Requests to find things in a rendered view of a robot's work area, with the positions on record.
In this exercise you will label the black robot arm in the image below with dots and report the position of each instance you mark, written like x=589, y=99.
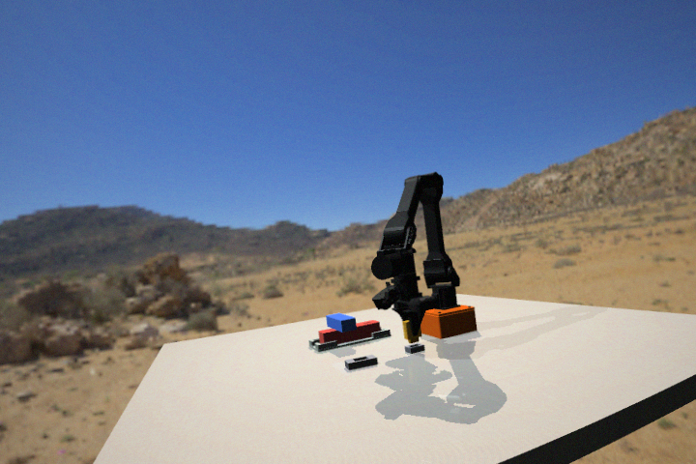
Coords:
x=395, y=256

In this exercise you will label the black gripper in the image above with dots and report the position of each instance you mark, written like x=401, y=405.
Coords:
x=415, y=305

